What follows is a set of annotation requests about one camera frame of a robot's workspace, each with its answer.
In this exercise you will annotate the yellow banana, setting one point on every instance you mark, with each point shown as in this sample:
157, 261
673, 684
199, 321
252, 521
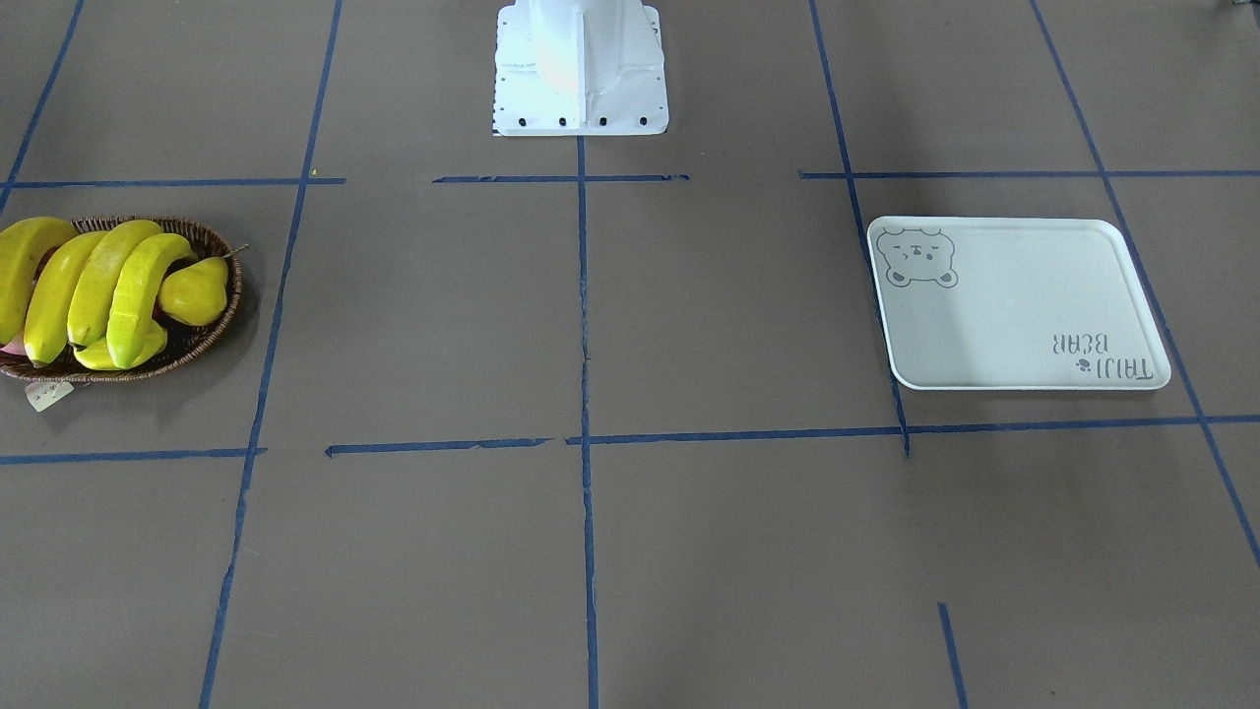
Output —
45, 336
89, 307
23, 246

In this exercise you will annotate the woven wicker basket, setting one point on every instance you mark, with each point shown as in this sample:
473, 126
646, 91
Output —
185, 342

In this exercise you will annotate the paper tag on basket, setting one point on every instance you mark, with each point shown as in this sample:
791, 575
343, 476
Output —
43, 395

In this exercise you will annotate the white bear tray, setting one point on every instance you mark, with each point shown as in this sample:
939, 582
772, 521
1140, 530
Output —
1013, 304

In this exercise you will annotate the yellow pear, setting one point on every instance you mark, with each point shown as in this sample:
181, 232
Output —
197, 296

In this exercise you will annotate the yellow starfruit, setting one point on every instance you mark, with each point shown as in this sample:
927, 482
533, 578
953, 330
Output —
97, 357

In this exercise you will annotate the pink red apple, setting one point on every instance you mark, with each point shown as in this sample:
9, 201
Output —
15, 347

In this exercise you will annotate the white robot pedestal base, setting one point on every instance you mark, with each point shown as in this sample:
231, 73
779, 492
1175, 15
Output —
579, 68

